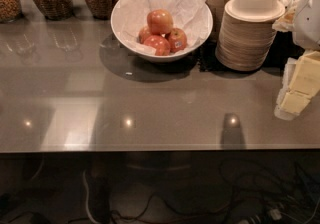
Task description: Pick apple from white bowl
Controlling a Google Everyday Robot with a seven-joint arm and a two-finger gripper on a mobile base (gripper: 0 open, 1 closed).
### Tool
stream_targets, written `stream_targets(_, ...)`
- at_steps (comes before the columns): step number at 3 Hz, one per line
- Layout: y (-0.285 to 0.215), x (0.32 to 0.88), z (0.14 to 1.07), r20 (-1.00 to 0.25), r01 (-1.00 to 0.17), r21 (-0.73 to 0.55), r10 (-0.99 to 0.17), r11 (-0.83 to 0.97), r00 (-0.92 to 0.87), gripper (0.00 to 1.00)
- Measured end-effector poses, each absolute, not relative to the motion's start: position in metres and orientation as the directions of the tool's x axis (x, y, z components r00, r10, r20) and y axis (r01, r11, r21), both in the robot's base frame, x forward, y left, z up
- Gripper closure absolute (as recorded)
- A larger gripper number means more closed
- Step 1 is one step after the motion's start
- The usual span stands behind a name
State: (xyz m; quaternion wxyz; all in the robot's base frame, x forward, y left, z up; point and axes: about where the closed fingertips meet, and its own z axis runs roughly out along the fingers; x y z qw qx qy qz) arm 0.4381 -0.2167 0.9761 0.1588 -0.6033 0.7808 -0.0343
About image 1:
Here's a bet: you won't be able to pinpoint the white paper liner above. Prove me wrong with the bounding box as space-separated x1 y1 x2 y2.
111 0 213 63

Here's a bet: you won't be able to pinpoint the black mat under bowls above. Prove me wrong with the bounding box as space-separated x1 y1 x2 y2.
196 31 305 73

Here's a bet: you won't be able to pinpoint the front stack of paper bowls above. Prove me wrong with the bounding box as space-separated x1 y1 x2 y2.
215 0 286 72

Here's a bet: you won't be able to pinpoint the right red apple with sticker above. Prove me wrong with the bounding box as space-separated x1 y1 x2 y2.
166 28 187 53

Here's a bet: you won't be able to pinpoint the top red apple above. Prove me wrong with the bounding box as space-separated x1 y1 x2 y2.
147 9 173 34

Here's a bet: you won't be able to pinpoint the white ceramic bowl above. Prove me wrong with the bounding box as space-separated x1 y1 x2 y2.
110 0 214 63

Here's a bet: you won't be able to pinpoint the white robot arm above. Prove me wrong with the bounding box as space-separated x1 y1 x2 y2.
274 0 320 120

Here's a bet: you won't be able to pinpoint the cables under table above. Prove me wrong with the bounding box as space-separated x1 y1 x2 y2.
66 154 320 224

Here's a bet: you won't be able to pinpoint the front red apple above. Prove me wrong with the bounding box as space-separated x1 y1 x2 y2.
143 35 170 56

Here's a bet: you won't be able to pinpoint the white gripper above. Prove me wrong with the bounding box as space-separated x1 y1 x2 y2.
274 50 320 121

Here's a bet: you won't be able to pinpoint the left glass snack jar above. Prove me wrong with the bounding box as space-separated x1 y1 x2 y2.
0 0 22 23

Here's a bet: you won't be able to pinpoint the left red apple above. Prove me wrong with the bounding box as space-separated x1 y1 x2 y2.
138 26 152 44

